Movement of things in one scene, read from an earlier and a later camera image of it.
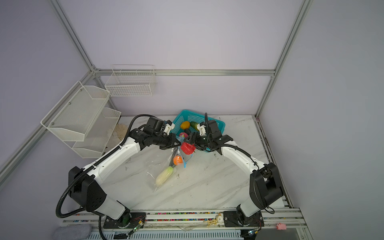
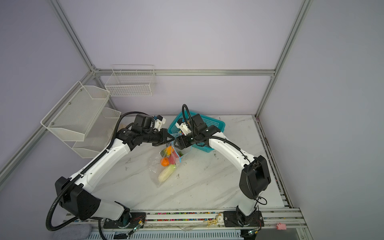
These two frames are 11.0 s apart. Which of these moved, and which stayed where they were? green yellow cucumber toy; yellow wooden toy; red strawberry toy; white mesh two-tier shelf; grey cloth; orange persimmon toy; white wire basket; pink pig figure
Moved: green yellow cucumber toy; orange persimmon toy; red strawberry toy
Stayed: grey cloth; white wire basket; pink pig figure; yellow wooden toy; white mesh two-tier shelf
